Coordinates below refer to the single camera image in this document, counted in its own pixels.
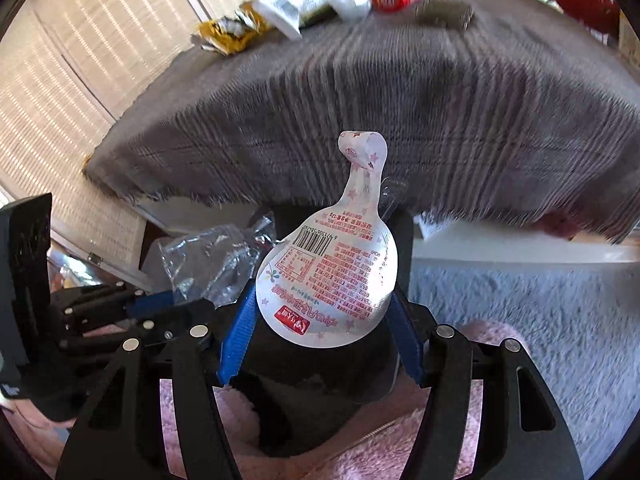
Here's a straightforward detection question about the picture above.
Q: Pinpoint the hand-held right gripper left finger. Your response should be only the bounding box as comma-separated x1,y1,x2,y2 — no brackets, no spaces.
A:
55,287,258,480

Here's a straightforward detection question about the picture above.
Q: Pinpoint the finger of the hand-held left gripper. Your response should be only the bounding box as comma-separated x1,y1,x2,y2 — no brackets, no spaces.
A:
62,282,177,325
57,299,217,357

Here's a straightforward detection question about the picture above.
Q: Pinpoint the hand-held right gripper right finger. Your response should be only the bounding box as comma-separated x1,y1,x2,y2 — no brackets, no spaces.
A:
390,290,586,480

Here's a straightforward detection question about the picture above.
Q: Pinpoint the clear plastic bag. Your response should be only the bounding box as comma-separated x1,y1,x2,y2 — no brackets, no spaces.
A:
156,212,278,308

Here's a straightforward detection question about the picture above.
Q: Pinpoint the white pear-shaped printed pouch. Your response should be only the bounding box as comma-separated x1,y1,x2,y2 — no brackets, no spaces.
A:
255,130,398,347

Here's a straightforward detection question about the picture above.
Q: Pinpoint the yellow wrapper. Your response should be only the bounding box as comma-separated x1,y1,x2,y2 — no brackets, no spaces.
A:
192,2,273,56

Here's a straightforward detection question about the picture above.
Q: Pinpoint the white wrapper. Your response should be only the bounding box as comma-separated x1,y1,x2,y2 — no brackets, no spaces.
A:
255,0,351,41

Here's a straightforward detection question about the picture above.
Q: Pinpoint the clear plastic wrapper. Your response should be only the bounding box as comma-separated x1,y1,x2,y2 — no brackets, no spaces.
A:
327,0,373,23

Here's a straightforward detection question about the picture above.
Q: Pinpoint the pink fleece clothing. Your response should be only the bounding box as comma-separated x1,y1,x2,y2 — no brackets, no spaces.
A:
0,320,531,480

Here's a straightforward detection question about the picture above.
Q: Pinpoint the grey fluffy rug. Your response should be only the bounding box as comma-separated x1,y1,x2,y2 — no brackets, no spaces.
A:
410,260,640,461

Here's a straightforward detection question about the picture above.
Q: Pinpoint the white louvered door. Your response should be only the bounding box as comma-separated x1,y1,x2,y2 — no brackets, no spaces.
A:
0,0,283,281

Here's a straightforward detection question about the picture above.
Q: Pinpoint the grey plaid blanket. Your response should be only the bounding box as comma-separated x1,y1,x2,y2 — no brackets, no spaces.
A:
82,0,640,247

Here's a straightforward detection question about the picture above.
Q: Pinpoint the dark grey block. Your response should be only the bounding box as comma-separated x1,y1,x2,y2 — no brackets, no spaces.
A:
415,0,476,31

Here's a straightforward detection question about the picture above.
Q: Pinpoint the red shiny item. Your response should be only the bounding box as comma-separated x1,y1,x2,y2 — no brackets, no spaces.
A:
547,0,621,41

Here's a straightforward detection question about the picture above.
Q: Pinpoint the white table frame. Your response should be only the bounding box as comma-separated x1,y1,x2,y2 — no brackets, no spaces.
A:
135,195,640,268

